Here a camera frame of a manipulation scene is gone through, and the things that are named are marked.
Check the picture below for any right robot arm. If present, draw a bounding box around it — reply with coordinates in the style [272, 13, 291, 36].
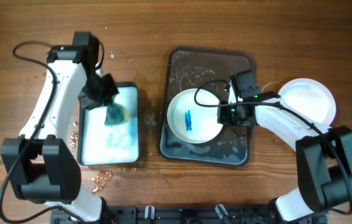
[218, 71, 352, 223]

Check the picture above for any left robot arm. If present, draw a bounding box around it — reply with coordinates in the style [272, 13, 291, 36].
[1, 31, 118, 223]

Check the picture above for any large dark serving tray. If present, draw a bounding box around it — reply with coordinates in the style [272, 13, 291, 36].
[156, 46, 255, 167]

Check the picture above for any small tray with soapy water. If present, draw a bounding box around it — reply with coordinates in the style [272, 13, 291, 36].
[77, 82, 140, 166]

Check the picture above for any green and yellow sponge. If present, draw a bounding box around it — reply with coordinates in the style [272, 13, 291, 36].
[104, 95, 129, 126]

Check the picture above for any white plate blue streak back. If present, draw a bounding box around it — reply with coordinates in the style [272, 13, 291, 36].
[166, 88, 223, 144]

